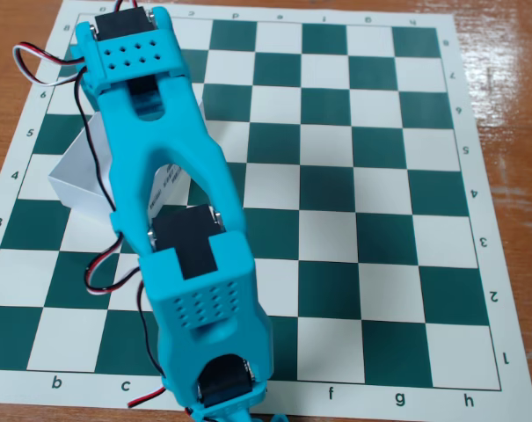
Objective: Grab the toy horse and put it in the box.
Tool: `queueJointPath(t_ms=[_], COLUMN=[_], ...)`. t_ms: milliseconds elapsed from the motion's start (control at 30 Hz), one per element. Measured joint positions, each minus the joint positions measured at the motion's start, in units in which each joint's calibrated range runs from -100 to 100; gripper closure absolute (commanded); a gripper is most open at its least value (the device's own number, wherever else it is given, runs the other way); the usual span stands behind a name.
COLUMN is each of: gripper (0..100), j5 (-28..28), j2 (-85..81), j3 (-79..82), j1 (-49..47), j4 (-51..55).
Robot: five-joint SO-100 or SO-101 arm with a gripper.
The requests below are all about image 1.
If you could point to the cyan robot arm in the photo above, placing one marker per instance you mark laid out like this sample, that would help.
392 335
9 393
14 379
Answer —
191 176

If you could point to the white cardboard box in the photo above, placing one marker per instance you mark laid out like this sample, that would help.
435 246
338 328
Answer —
76 176

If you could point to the green and white chessboard mat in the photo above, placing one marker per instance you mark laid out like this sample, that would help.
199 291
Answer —
358 184

